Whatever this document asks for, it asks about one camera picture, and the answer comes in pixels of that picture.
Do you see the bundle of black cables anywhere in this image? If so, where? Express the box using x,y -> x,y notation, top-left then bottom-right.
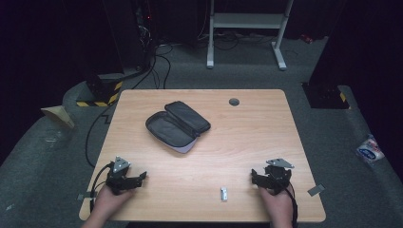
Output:
131,37 -> 174,90

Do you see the white metal stand frame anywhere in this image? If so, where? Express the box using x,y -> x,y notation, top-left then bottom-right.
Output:
206,0 -> 295,71

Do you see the white blue plastic packet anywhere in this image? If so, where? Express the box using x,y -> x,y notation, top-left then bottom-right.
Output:
355,134 -> 386,164

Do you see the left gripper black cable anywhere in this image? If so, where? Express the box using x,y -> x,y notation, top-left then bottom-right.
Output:
89,161 -> 114,214

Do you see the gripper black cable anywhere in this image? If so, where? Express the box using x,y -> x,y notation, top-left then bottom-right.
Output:
286,182 -> 299,228
89,161 -> 114,214

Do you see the person's right hand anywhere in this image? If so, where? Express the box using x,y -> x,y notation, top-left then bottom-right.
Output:
258,184 -> 295,222

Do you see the grey tape strip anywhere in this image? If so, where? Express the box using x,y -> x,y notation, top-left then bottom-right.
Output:
77,191 -> 97,201
306,183 -> 326,198

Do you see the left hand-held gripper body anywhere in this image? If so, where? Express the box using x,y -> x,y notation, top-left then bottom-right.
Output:
106,156 -> 131,196

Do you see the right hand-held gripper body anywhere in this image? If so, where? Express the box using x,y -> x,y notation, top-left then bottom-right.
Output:
265,158 -> 295,195

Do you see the small red object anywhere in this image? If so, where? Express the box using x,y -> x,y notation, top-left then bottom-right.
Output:
299,33 -> 315,45

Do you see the dark equipment rack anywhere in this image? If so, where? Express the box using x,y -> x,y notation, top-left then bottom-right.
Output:
103,0 -> 157,72

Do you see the person's left hand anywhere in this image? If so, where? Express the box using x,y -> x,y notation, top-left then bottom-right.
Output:
90,184 -> 136,223

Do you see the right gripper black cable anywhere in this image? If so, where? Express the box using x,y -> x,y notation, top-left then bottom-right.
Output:
286,182 -> 299,228

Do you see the black base with yellow mark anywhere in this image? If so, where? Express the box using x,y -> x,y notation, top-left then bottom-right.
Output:
301,82 -> 352,110

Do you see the black yellow striped stand base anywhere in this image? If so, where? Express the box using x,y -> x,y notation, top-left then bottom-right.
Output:
75,73 -> 125,108

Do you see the open black pencil case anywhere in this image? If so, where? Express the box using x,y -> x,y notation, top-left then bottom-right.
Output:
144,100 -> 212,155

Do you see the black floor cable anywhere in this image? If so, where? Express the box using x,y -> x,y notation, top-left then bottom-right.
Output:
85,103 -> 116,169

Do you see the beige cardboard piece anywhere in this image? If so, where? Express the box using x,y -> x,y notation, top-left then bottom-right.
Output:
40,104 -> 76,129

